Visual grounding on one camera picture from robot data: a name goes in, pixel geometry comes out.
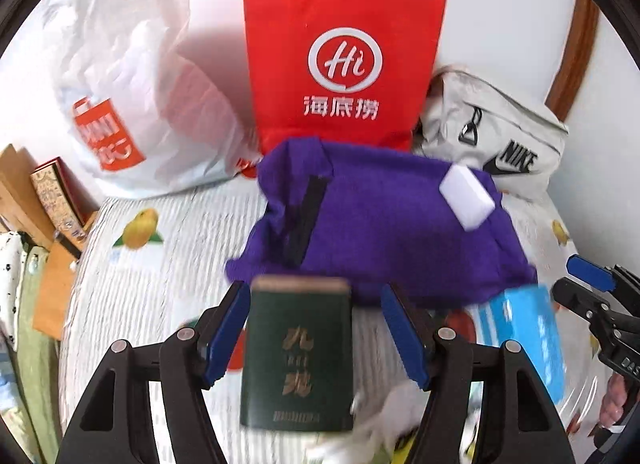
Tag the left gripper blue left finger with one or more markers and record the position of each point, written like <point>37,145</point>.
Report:
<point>113,422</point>

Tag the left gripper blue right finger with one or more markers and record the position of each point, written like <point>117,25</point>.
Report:
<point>518,420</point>

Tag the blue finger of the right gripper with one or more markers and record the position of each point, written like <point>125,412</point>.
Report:
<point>584,303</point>
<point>600,278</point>

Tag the blue tissue pack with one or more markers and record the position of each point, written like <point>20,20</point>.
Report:
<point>525,315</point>

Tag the white sponge block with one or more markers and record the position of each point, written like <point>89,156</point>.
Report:
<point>466,197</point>

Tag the dark green tea tin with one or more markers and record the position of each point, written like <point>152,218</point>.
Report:
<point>298,374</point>

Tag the white sock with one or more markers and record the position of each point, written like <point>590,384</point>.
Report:
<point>374,440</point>

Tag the yellow Adidas pouch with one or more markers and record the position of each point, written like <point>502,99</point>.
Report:
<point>435,443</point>

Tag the person's right hand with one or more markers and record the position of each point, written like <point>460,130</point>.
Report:
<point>612,405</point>

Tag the fruit print tablecloth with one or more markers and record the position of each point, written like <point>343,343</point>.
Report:
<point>143,296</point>

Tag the grey Nike waist bag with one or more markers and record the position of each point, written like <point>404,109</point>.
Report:
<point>471,119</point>

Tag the spotted white pillow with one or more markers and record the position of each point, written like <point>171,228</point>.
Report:
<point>12,267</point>

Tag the purple fleece towel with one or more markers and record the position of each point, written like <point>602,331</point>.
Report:
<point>373,217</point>

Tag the wooden headboard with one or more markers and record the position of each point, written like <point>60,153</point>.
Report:
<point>20,205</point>

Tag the white Miniso plastic bag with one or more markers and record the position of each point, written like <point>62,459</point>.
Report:
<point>150,119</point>

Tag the red Haidilao paper bag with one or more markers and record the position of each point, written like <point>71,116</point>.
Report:
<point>348,71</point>

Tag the wooden door frame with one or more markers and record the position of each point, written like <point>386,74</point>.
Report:
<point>575,59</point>

